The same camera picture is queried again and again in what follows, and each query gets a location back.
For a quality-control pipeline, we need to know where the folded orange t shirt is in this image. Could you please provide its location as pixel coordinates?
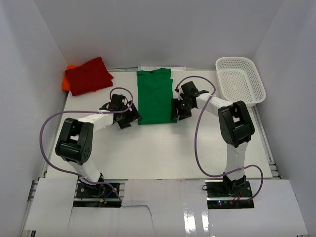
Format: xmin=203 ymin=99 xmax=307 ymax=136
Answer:
xmin=62 ymin=65 xmax=76 ymax=91

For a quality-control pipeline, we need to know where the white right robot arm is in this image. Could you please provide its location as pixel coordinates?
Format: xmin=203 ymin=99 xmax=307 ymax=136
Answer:
xmin=171 ymin=81 xmax=255 ymax=194

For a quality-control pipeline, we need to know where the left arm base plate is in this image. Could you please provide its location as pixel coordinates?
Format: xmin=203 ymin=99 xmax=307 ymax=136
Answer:
xmin=73 ymin=182 xmax=121 ymax=208

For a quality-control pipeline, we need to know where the green t shirt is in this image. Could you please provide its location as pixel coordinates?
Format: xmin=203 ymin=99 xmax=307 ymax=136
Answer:
xmin=137 ymin=68 xmax=176 ymax=125

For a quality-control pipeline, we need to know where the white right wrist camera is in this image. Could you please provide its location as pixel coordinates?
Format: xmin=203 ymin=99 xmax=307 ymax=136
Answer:
xmin=175 ymin=85 xmax=184 ymax=100

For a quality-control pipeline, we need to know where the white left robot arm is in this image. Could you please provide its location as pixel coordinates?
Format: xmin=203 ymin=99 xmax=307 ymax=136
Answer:
xmin=55 ymin=94 xmax=142 ymax=189

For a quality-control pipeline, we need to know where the folded red t shirt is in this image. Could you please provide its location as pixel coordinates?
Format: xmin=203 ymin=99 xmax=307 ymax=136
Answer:
xmin=65 ymin=57 xmax=114 ymax=96

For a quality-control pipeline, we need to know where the white perforated plastic basket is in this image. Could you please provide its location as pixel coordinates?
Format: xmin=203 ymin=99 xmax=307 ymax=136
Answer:
xmin=215 ymin=57 xmax=266 ymax=107

